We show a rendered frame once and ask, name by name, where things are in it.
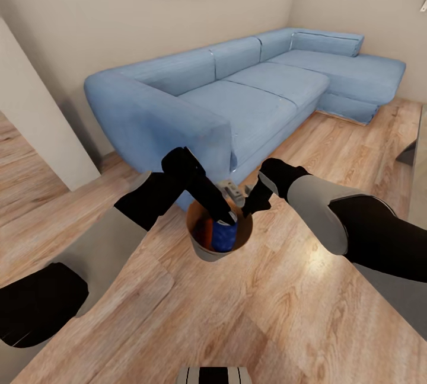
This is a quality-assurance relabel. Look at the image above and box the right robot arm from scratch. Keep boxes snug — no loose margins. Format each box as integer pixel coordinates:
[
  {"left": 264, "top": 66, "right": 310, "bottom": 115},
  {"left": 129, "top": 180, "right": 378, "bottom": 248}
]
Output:
[{"left": 241, "top": 158, "right": 427, "bottom": 342}]

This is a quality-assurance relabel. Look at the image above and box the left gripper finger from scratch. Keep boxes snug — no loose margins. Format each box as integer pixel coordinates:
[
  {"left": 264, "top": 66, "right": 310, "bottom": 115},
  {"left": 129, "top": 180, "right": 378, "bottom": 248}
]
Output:
[{"left": 221, "top": 213, "right": 235, "bottom": 226}]

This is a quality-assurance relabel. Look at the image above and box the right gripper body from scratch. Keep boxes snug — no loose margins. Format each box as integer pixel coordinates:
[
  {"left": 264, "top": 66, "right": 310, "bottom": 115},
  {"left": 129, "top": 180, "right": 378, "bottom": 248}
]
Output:
[{"left": 241, "top": 189, "right": 272, "bottom": 213}]

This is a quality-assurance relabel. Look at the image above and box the trash can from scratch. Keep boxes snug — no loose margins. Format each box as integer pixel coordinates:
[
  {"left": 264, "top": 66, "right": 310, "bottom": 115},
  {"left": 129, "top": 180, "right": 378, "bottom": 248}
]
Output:
[{"left": 186, "top": 197, "right": 254, "bottom": 262}]

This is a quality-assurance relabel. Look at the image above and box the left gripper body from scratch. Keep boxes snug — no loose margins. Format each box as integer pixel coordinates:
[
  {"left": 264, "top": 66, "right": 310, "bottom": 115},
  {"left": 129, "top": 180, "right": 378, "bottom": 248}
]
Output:
[{"left": 193, "top": 181, "right": 231, "bottom": 222}]

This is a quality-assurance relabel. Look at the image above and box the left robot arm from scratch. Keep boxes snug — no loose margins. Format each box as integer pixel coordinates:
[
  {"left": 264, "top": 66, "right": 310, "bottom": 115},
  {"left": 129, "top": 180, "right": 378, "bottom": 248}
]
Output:
[{"left": 0, "top": 147, "right": 245, "bottom": 384}]

